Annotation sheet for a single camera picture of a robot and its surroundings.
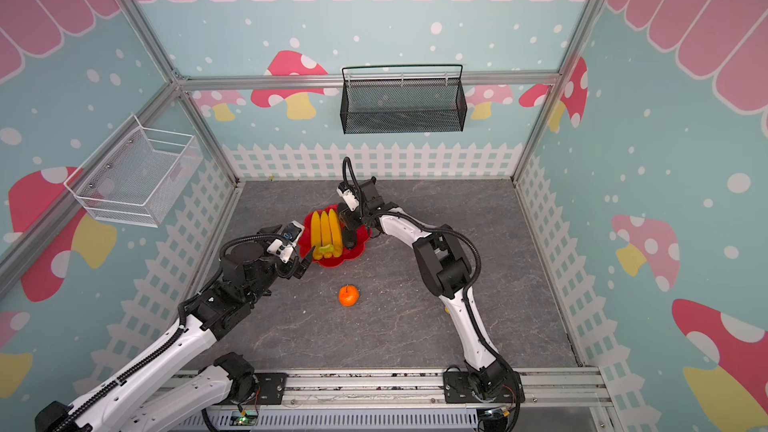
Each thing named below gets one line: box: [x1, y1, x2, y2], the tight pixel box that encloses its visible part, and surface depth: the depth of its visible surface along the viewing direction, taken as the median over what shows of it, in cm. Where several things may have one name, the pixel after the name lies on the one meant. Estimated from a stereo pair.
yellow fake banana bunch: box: [311, 209, 343, 261], surface depth 104 cm
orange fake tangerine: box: [338, 285, 360, 307], surface depth 89 cm
